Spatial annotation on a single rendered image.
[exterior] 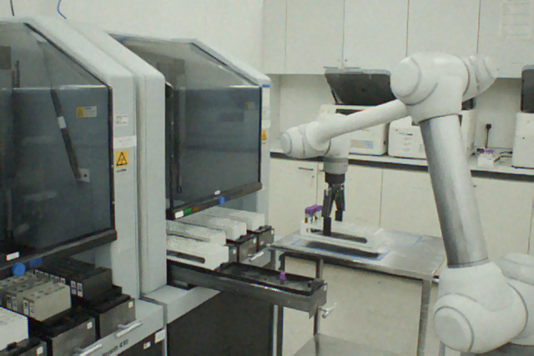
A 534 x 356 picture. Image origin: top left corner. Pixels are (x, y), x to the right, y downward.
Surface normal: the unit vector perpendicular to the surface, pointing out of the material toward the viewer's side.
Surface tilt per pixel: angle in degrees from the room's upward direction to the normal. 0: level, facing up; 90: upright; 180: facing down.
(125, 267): 90
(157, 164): 90
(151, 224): 90
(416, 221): 90
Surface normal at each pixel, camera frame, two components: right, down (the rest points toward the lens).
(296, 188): -0.48, 0.11
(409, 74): -0.83, -0.04
